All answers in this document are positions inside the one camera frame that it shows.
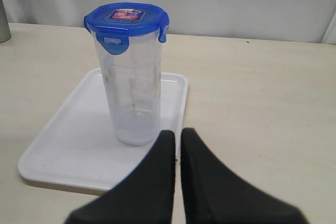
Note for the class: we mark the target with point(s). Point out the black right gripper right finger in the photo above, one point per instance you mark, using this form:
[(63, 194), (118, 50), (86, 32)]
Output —
[(212, 193)]

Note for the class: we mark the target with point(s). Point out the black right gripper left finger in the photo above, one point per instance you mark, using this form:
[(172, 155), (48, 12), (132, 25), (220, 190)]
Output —
[(146, 195)]

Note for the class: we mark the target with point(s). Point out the clear plastic container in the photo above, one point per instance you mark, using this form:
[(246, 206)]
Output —
[(132, 82)]

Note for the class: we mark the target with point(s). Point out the blue plastic lid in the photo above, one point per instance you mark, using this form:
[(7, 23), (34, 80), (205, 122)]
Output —
[(114, 24)]

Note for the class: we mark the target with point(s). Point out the stainless steel cup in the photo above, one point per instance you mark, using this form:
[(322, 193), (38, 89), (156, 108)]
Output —
[(5, 33)]

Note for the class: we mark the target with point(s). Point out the white plastic tray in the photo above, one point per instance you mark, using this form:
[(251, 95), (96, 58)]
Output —
[(77, 147)]

